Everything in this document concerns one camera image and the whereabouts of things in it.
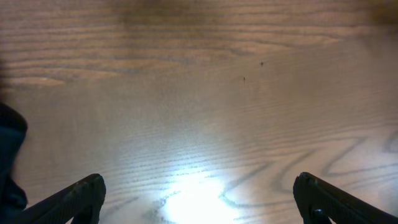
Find folded black garment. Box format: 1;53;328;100
1;103;27;222

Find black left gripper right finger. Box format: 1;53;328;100
293;172;397;224

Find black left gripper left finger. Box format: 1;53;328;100
12;174;106;224

